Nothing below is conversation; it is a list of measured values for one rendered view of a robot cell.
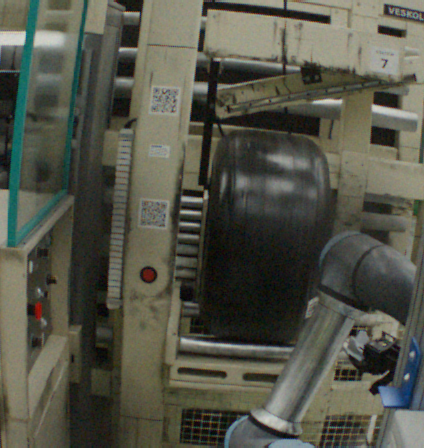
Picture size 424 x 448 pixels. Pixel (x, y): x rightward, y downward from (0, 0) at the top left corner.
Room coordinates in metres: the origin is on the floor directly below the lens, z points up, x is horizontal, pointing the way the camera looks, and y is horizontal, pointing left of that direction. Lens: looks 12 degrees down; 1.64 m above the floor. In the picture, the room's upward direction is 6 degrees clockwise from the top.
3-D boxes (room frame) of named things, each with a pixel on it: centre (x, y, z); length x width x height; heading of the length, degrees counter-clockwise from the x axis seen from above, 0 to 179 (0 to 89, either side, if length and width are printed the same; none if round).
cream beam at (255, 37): (2.37, -0.23, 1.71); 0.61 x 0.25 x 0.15; 91
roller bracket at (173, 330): (2.07, 0.07, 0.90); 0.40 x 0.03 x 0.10; 1
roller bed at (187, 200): (2.45, 0.12, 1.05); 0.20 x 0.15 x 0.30; 91
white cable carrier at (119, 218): (2.02, 0.23, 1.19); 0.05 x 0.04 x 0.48; 1
